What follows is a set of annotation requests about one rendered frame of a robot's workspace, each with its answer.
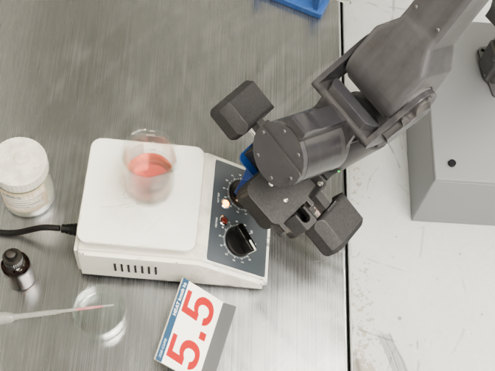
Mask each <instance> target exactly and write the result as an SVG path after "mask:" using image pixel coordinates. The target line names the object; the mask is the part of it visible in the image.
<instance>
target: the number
mask: <svg viewBox="0 0 495 371"><path fill-rule="evenodd" d="M218 303H219V302H218V301H216V300H215V299H213V298H212V297H209V296H208V295H207V294H205V293H203V292H202V291H200V290H199V289H197V288H195V287H193V286H192V285H191V284H188V286H187V289H186V293H185V295H184V298H183V301H182V303H181V306H180V310H179V312H178V316H177V319H176V321H175V325H174V328H173V329H172V333H171V336H170V338H169V342H168V345H167V347H166V351H165V354H164V357H163V359H162V360H164V361H165V362H167V363H169V364H171V365H173V366H174V367H177V368H178V369H180V370H182V371H197V368H198V365H199V363H200V358H201V355H202V353H203V349H204V347H205V344H206V340H207V337H208V333H209V331H210V328H211V324H212V322H213V319H214V315H215V312H216V310H217V306H218Z"/></svg>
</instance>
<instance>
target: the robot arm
mask: <svg viewBox="0 0 495 371"><path fill-rule="evenodd" d="M488 1H489V0H413V2H412V4H411V5H410V6H409V7H408V8H407V9H406V10H405V12H404V13H403V14H402V15H401V17H399V18H396V19H393V20H391V21H388V22H385V23H383V24H380V25H377V26H375V27H374V28H373V30H372V31H371V32H370V33H369V34H367V35H366V36H365V37H363V38H362V39H361V40H359V41H358V42H357V43H356V44H355V45H354V46H352V47H351V48H350V49H349V50H348V51H347V52H346V53H345V54H344V55H343V56H341V57H340V58H339V59H338V60H337V61H335V62H334V63H333V64H332V65H331V66H329V67H328V68H327V69H326V70H325V71H324V72H323V73H322V74H321V75H320V76H318V77H317V78H316V79H315V80H314V81H313V82H312V84H311V85H312V86H313V87H314V89H315V90H316V91H317V92H318V93H319V94H320V95H321V98H320V100H319V101H318V103H317V104H316V105H315V106H314V107H312V108H310V109H308V110H304V111H301V112H299V113H295V114H292V115H290V116H285V117H283V118H280V119H276V120H274V121H269V120H266V121H264V119H263V118H264V117H265V116H266V115H267V114H268V113H269V112H270V111H271V110H272V109H273V108H274V106H273V104H272V103H271V102H270V100H269V99H268V98H267V97H266V96H265V95H264V93H263V92H262V91H261V89H260V88H259V87H258V85H257V84H256V83H255V82H254V81H248V80H246V81H244V82H243V83H242V84H241V85H240V86H238V87H237V88H236V89H235V90H234V91H232V92H231V93H230V94H228V95H227V96H226V97H225V98H224V99H223V100H222V101H221V102H219V103H218V104H217V105H215V106H214V107H213V108H212V109H211V112H210V115H211V117H212V118H213V120H214V121H215V122H216V123H217V125H218V126H219V127H220V128H221V130H222V131H223V132H224V133H225V134H226V135H227V137H228V138H229V139H230V140H237V139H239V138H240V137H242V136H243V135H244V134H245V133H247V132H248V131H249V132H250V133H251V135H252V136H253V137H254V139H253V143H252V144H251V145H250V146H249V147H248V148H247V149H245V150H244V151H243V152H242V153H241V154H240V156H239V160H240V162H241V163H242V165H243V166H244V167H245V168H246V170H245V173H244V176H243V178H242V179H241V181H240V183H239V185H238V186H237V188H236V190H235V192H234V193H235V195H236V198H237V200H238V202H239V203H240V205H241V206H242V207H244V208H245V209H246V210H247V212H248V213H249V214H250V215H251V216H252V217H253V218H254V219H255V220H256V223H257V224H258V225H259V226H260V227H261V228H263V229H270V228H272V229H273V230H274V231H275V232H276V233H277V234H278V235H279V237H280V238H281V237H282V236H284V235H285V234H287V235H288V237H289V238H290V239H294V238H296V237H298V236H299V235H301V234H302V233H304V232H306V235H307V236H308V237H309V238H310V239H311V241H312V242H313V243H314V245H315V246H316V247H317V248H318V249H319V251H320V252H321V253H322V254H323V255H324V256H330V255H333V254H335V253H337V252H339V251H340V250H341V249H342V248H344V246H345V245H346V244H347V243H348V242H349V240H350V239H351V238H352V237H353V235H354V234H355V233H356V232H357V231H358V229H359V228H360V227H361V226H362V221H363V218H362V216H361V215H360V214H359V212H358V211H357V210H356V208H355V207H354V206H353V205H352V204H351V202H350V201H349V200H348V198H347V197H346V196H345V195H344V193H343V192H342V193H340V194H338V195H336V196H334V197H332V201H331V203H330V202H329V201H328V200H327V199H326V197H325V196H324V195H323V193H322V192H321V191H322V190H323V189H324V188H325V187H326V181H327V180H328V179H329V178H330V177H331V176H333V175H335V174H336V173H338V172H341V171H342V170H343V169H346V168H348V167H349V166H351V165H352V164H354V163H356V162H357V161H359V160H361V159H363V158H365V157H367V156H369V155H370V154H372V153H374V152H375V151H377V150H379V149H381V148H382V147H384V146H385V145H386V144H389V143H390V142H391V141H392V140H394V139H395V138H396V137H398V136H399V135H401V134H402V133H403V132H404V131H405V130H407V129H408V128H410V127H411V126H412V125H414V123H416V122H417V121H419V120H420V119H422V118H423V117H424V116H425V115H426V114H427V113H428V112H429V111H430V110H431V105H432V103H433V102H434V101H435V99H436V97H437V94H436V91H437V90H438V89H439V87H440V86H441V85H442V83H443V81H444V80H445V79H446V78H447V77H448V75H449V73H450V72H451V70H452V61H453V53H454V45H455V43H456V42H457V40H458V38H459V37H460V36H461V35H462V34H463V32H464V31H465V30H466V28H467V27H468V26H469V24H470V23H471V22H472V21H473V20H474V19H475V17H476V16H477V15H478V13H479V12H480V11H481V10H482V8H483V7H484V6H485V5H486V4H487V3H488ZM477 54H478V57H479V59H480V61H479V64H480V67H481V69H482V73H483V76H484V78H485V80H486V81H487V83H488V87H489V89H490V92H491V95H492V97H494V98H495V38H494V39H493V40H491V41H490V42H489V44H488V46H481V47H480V48H478V50H477ZM347 73H348V77H349V79H350V80H351V81H352V82H353V83H354V84H355V86H357V87H358V89H359V90H360V91H354V92H350V91H349V89H347V87H345V85H344V84H343V83H342V82H341V81H340V80H339V78H341V77H342V76H343V75H345V74H347ZM314 213H315V214H316V215H317V216H318V218H316V217H315V216H314V215H313V214H314Z"/></svg>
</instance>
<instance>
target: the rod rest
mask: <svg viewBox="0 0 495 371"><path fill-rule="evenodd" d="M273 1H276V2H278V3H280V4H283V5H285V6H288V7H290V8H292V9H294V10H297V11H300V12H302V13H305V14H307V15H310V16H312V17H314V18H318V19H320V18H322V16H323V14H324V12H325V10H326V8H327V6H328V4H329V1H330V0H273Z"/></svg>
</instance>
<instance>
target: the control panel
mask: <svg viewBox="0 0 495 371"><path fill-rule="evenodd" d="M244 173H245V170H244V169H241V168H238V167H236V166H232V165H231V164H228V163H225V162H222V161H221V160H217V159H216V162H215V170H214V185H213V194H212V202H211V217H210V225H209V234H208V249H207V260H209V261H213V262H215V263H218V264H222V265H225V266H229V267H232V268H234V269H238V270H242V271H244V272H248V273H250V274H254V275H258V276H260V277H264V276H265V266H266V253H267V229H263V228H261V227H260V226H259V225H258V224H257V223H256V220H255V219H254V218H253V217H252V216H251V215H250V214H249V213H248V211H247V210H246V209H245V208H240V207H239V206H237V205H236V204H235V203H234V202H233V200H232V199H231V196H230V187H231V184H232V183H233V182H234V181H236V180H241V179H242V178H243V176H244ZM223 200H227V201H228V202H229V206H228V207H225V206H224V205H223V203H222V201H223ZM222 217H226V218H227V220H228V223H227V224H223V223H222V221H221V218H222ZM241 223H242V224H243V225H244V226H245V227H246V229H247V231H248V232H249V234H250V236H251V238H252V239H253V241H254V243H255V245H256V251H254V252H252V253H251V254H249V255H248V254H247V255H245V256H237V255H234V254H233V253H232V252H231V251H230V250H229V249H228V247H227V244H226V241H225V237H226V234H227V232H228V231H229V230H230V229H231V228H232V227H235V226H236V225H238V224H241Z"/></svg>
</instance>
